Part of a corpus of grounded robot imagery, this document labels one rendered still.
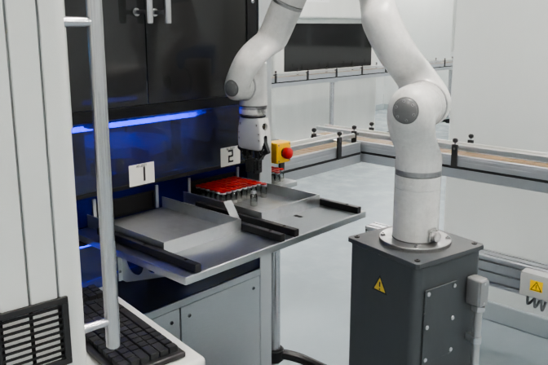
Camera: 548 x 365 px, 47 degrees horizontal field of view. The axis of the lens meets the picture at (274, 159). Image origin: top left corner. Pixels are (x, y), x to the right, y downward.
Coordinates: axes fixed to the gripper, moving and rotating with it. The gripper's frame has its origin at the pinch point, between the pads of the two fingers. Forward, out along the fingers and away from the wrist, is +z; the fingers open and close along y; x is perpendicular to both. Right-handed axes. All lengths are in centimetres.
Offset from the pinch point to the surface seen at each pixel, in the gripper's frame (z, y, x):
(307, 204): 11.4, -14.6, -8.3
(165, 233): 12.5, -1.7, 35.3
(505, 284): 55, -43, -93
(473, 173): 14, -29, -90
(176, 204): 10.5, 12.3, 20.4
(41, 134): -26, -44, 90
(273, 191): 11.7, 4.4, -13.6
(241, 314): 54, 12, -5
